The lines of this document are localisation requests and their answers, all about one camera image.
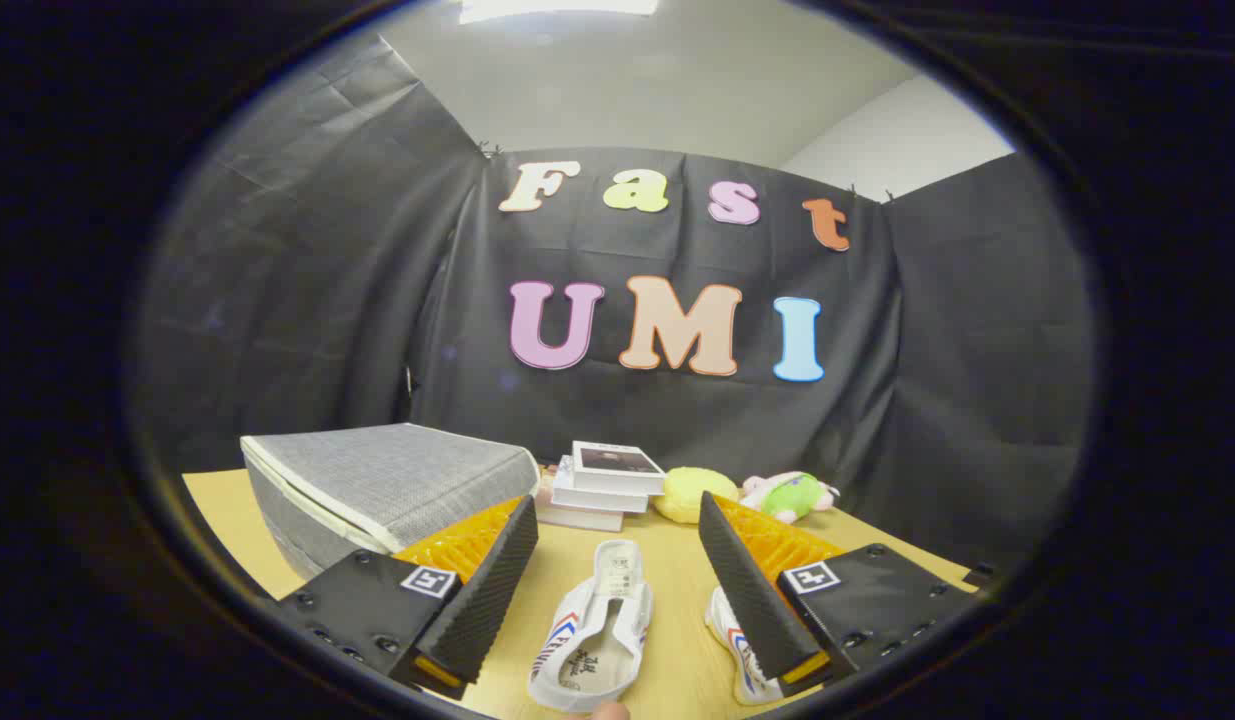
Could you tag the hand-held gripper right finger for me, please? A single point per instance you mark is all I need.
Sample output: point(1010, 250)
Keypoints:
point(742, 580)

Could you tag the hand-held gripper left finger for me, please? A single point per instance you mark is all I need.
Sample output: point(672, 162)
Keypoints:
point(492, 590)

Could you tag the white canvas shoe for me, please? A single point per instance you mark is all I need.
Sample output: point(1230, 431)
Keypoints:
point(729, 640)
point(617, 610)

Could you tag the grey fabric storage box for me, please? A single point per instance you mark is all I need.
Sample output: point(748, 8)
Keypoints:
point(397, 475)

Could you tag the pink and green plush toy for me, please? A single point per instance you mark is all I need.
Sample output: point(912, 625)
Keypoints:
point(792, 495)

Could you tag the yellow plush toy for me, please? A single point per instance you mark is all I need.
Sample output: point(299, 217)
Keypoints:
point(692, 492)

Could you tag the white book with pink edge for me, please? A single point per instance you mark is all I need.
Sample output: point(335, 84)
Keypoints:
point(577, 518)

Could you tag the black backdrop cloth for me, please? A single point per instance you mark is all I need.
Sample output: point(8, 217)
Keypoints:
point(677, 420)

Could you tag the black table clamp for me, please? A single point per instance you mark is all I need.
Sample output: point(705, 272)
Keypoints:
point(979, 576)

